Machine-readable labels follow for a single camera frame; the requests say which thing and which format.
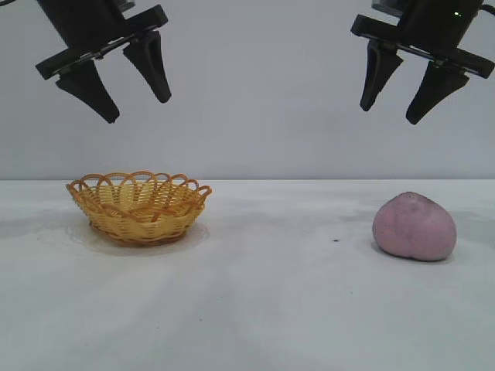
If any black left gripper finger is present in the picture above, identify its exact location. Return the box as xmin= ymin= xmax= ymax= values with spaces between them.
xmin=55 ymin=58 xmax=121 ymax=124
xmin=122 ymin=30 xmax=172 ymax=104

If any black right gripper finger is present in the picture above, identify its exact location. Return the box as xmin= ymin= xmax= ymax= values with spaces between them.
xmin=405 ymin=60 xmax=471 ymax=125
xmin=359 ymin=39 xmax=405 ymax=112

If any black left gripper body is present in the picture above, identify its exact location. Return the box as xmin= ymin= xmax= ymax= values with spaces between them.
xmin=35 ymin=0 xmax=169 ymax=81

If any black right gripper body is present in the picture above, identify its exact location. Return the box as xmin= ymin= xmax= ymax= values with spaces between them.
xmin=350 ymin=0 xmax=495 ymax=79

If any pink peach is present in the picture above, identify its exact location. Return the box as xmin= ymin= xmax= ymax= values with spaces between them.
xmin=372 ymin=191 xmax=458 ymax=263

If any yellow woven wicker basket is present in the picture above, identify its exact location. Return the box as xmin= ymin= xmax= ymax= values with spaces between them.
xmin=65 ymin=168 xmax=213 ymax=247

